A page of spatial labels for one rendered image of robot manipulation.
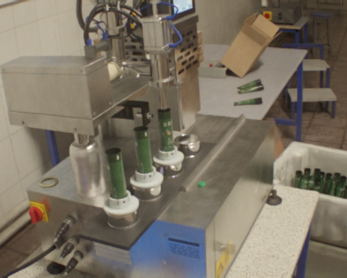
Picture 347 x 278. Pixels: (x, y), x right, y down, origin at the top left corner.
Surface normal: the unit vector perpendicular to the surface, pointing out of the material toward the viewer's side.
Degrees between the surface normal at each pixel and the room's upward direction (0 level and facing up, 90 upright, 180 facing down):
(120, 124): 90
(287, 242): 0
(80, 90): 90
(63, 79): 90
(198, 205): 0
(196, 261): 90
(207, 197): 0
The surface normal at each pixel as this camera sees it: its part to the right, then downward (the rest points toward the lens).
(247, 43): -0.44, 0.40
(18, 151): 0.89, 0.11
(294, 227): -0.08, -0.91
